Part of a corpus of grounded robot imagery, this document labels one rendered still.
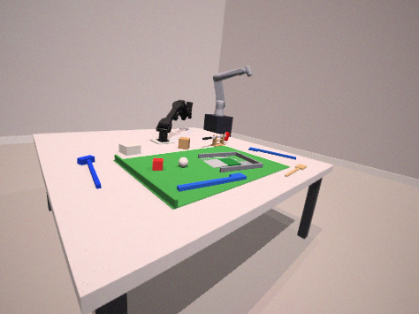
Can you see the white ball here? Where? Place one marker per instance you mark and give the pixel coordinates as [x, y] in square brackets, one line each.
[183, 162]

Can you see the red cube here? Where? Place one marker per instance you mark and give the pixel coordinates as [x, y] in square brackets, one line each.
[157, 164]

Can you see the green flat mat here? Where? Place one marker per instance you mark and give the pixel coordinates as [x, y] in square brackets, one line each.
[196, 170]

